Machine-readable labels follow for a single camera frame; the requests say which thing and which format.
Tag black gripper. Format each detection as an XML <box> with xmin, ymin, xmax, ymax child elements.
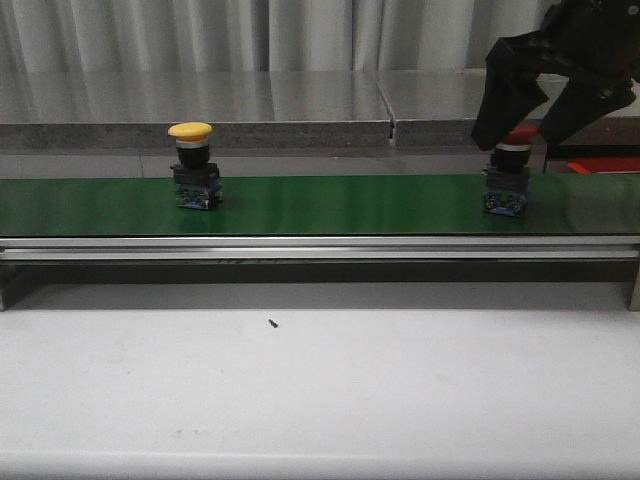
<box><xmin>471</xmin><ymin>1</ymin><xmax>639</xmax><ymax>151</ymax></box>

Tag red mushroom push button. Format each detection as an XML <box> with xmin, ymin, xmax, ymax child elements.
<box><xmin>483</xmin><ymin>123</ymin><xmax>538</xmax><ymax>218</ymax></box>

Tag red plastic tray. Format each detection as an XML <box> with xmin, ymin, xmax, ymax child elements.
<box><xmin>566</xmin><ymin>156</ymin><xmax>640</xmax><ymax>174</ymax></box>

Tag green conveyor belt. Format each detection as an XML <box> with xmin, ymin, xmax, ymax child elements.
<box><xmin>1</xmin><ymin>174</ymin><xmax>639</xmax><ymax>237</ymax></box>

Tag grey stone counter slab right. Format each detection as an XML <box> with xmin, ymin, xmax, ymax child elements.
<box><xmin>376</xmin><ymin>69</ymin><xmax>639</xmax><ymax>151</ymax></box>

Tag grey stone counter slab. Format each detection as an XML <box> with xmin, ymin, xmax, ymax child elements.
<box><xmin>1</xmin><ymin>72</ymin><xmax>391</xmax><ymax>150</ymax></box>
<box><xmin>376</xmin><ymin>69</ymin><xmax>639</xmax><ymax>151</ymax></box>

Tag yellow mushroom push button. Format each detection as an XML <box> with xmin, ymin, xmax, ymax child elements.
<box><xmin>168</xmin><ymin>122</ymin><xmax>222</xmax><ymax>210</ymax></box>

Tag grey stone counter slab left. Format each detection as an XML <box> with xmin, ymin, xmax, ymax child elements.
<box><xmin>1</xmin><ymin>72</ymin><xmax>391</xmax><ymax>150</ymax></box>

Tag white pleated curtain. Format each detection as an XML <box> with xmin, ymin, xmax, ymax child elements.
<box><xmin>1</xmin><ymin>1</ymin><xmax>548</xmax><ymax>73</ymax></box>

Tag aluminium conveyor frame rail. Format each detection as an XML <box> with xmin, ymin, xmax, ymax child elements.
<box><xmin>1</xmin><ymin>234</ymin><xmax>639</xmax><ymax>310</ymax></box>

